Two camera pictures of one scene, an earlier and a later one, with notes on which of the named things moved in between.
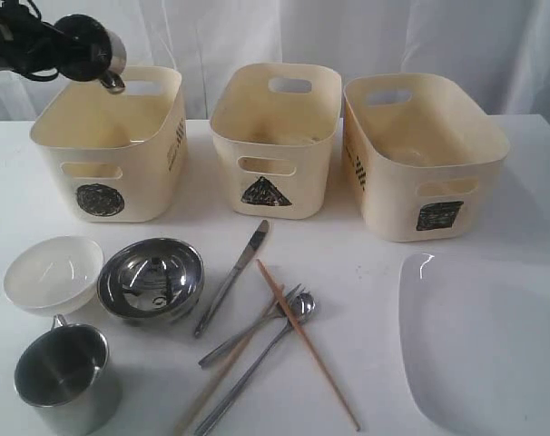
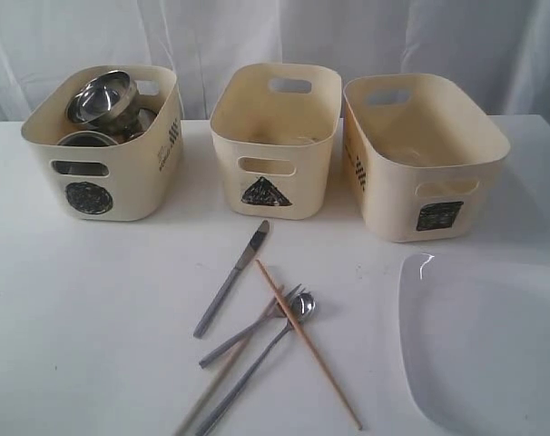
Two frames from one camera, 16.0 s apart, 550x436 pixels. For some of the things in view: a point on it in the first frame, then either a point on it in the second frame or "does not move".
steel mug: [112, 81] -> [138, 123]
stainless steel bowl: [152, 281] -> [103, 100]
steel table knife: [231, 277] does not move
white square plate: [483, 342] does not move
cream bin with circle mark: [117, 156] does not move
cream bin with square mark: [423, 158] does not move
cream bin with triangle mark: [274, 125] does not move
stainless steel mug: [67, 377] -> [83, 139]
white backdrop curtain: [515, 49] does not move
